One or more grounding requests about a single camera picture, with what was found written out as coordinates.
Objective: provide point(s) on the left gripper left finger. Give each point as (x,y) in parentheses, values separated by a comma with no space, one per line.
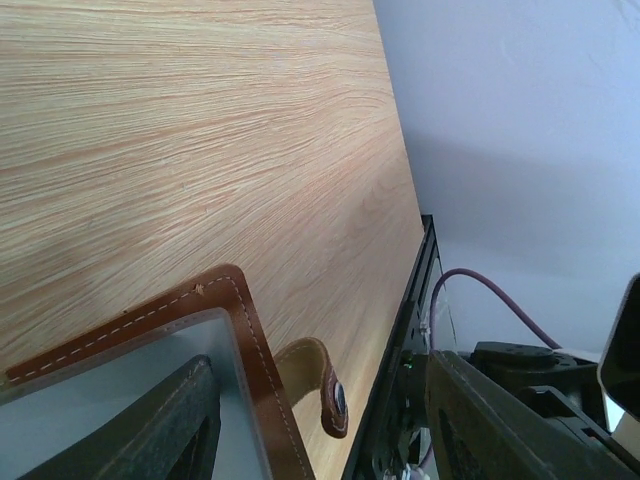
(171,432)

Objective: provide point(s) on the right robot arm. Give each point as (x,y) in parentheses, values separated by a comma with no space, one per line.
(605,387)

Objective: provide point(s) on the black frame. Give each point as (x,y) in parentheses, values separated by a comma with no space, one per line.
(382,443)

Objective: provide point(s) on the brown leather card holder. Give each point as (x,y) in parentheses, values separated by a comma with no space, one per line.
(54,400)

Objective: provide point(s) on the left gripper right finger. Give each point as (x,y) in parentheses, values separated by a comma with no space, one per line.
(481,431)

